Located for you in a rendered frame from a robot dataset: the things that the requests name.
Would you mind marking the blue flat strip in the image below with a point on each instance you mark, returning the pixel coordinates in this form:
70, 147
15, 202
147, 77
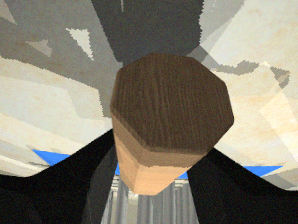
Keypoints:
53, 158

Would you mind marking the wooden octagonal handle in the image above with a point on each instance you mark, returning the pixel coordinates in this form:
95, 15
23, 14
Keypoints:
167, 112

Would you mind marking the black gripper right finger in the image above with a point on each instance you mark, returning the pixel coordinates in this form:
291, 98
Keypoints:
226, 193

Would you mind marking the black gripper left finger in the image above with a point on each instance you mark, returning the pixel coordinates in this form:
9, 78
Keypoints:
74, 191

